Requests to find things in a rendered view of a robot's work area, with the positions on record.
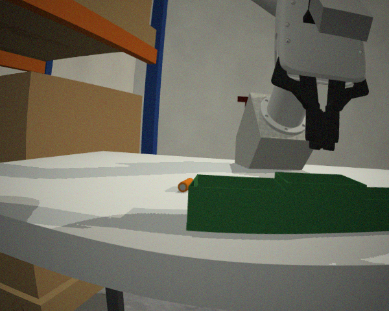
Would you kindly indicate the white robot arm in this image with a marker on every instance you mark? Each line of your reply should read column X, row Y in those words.
column 346, row 18

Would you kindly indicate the orange cylinder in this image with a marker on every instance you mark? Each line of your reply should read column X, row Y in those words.
column 184, row 185

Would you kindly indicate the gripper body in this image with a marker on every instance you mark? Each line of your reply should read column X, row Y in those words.
column 304, row 51

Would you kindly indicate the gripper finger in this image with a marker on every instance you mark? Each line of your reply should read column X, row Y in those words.
column 337, row 97
column 306, row 92

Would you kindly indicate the green three-compartment bin rack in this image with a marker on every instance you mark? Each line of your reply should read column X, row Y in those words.
column 308, row 204

